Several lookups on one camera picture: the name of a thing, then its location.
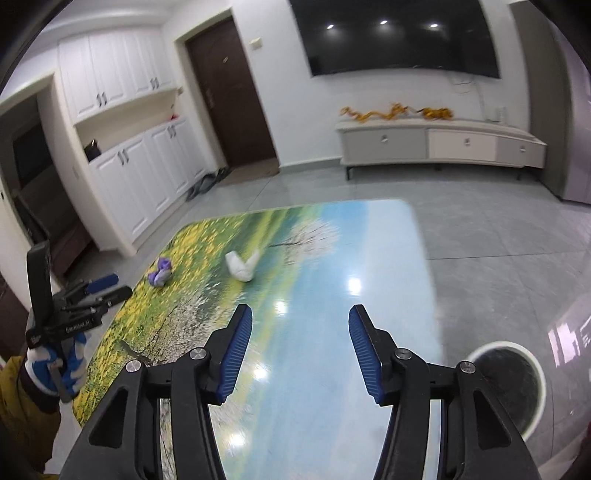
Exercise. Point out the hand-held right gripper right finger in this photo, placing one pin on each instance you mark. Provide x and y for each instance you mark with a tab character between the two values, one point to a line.
364	355

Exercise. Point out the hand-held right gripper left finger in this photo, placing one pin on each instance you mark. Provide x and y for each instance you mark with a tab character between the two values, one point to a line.
238	355

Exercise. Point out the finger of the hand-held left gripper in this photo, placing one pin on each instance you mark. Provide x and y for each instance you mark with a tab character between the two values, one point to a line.
104	282
115	295

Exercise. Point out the white round bin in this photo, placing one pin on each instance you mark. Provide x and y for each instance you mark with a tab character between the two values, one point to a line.
503	383

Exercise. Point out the person's left forearm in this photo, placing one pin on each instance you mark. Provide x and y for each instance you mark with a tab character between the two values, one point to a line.
23	415

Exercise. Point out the person's left hand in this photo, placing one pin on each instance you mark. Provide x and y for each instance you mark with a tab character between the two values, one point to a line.
69	364

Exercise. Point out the small purple wrapper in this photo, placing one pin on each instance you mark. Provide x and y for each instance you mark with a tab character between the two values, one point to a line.
160	274

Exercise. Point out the white built-in cupboard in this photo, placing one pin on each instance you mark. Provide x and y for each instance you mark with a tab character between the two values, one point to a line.
134	180

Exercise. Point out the dark bag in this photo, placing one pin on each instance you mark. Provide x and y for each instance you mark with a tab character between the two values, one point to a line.
93	151

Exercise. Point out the dark slippers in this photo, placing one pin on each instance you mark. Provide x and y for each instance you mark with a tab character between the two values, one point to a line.
205	184

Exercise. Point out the white television cabinet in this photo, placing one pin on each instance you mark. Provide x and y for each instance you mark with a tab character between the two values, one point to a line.
415	143

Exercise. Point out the dark brown door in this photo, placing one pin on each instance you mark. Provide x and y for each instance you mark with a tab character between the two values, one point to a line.
231	92

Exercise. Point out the golden dragon ornament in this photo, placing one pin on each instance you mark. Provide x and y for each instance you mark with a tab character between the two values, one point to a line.
369	114

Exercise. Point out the small golden ornament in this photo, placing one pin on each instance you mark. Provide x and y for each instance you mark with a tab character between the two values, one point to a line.
436	113

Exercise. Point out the grey refrigerator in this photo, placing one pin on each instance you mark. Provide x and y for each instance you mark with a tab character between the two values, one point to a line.
568	115

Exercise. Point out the black wall television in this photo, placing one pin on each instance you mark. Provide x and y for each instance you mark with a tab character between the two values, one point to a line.
397	32

